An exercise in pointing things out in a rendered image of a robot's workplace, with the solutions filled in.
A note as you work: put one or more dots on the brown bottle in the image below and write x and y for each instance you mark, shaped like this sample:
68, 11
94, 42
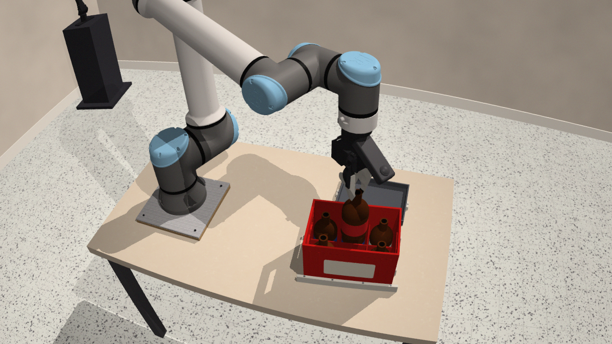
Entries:
360, 241
381, 232
326, 226
381, 246
323, 241
354, 218

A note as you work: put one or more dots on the red box with cut-out openings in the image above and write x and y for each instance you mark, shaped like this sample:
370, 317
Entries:
350, 261

